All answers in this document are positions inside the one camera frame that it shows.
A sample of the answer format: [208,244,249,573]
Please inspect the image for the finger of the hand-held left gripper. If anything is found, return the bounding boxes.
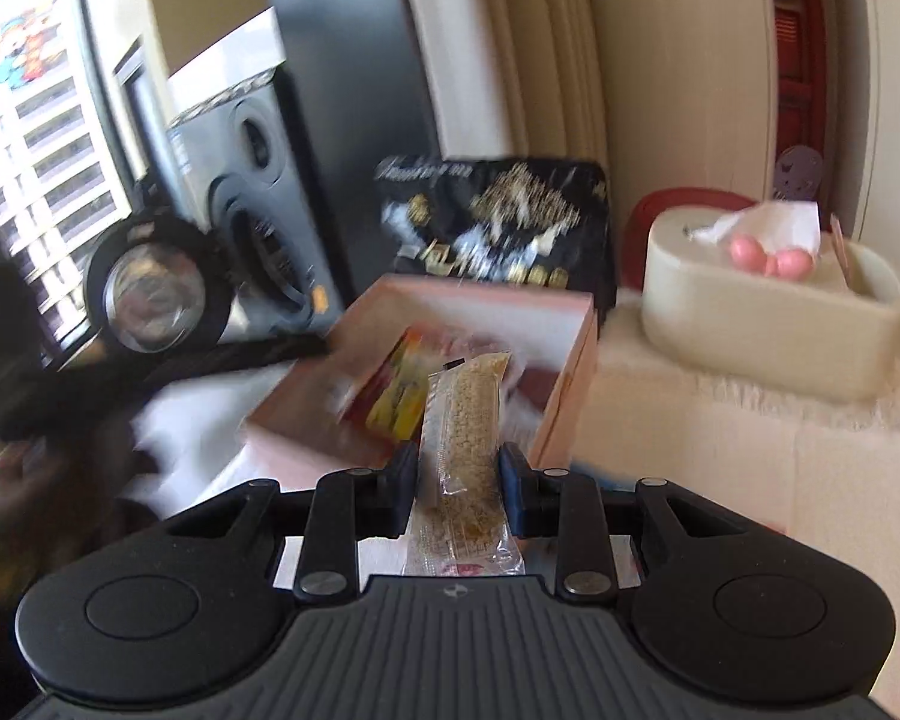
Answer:
[45,334,332,425]

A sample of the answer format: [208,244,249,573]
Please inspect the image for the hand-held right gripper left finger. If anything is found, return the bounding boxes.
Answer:
[167,439,419,606]

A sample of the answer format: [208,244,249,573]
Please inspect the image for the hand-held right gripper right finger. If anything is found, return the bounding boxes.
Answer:
[499,442,752,606]

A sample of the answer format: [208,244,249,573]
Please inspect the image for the clear-wrapped grain bar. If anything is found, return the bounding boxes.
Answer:
[403,349,527,578]

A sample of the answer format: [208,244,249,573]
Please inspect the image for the pink cardboard box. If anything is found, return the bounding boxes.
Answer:
[238,272,599,475]

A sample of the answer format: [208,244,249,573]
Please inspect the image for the red yellow snack packet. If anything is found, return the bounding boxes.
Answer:
[340,325,434,442]

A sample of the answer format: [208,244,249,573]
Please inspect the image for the dark red snack packet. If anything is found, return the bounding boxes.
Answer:
[506,364,565,412]

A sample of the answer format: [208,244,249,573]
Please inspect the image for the grey black speaker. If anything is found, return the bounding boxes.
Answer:
[166,79,347,335]

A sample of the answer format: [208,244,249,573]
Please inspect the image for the window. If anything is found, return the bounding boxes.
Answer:
[0,0,147,421]

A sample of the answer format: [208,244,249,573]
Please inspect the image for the white blanket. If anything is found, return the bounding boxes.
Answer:
[116,286,900,702]

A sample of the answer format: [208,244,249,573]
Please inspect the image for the black gold-printed bag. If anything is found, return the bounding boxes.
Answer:
[373,156,617,310]

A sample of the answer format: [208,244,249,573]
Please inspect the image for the cream tissue box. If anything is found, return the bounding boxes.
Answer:
[640,202,900,404]

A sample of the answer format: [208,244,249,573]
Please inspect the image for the tall black panel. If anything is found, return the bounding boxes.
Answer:
[253,0,442,297]

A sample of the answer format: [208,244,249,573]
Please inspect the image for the red lidded container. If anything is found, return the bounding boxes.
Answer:
[625,186,755,287]

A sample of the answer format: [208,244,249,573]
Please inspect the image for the pink toy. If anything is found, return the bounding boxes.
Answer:
[727,235,812,280]

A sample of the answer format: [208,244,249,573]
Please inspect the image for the white tissue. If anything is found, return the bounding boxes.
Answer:
[685,199,824,254]

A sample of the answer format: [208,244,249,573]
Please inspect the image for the purple figure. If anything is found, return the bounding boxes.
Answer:
[772,142,827,201]

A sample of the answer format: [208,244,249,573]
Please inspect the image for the red wooden panel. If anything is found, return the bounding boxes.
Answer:
[763,0,831,155]

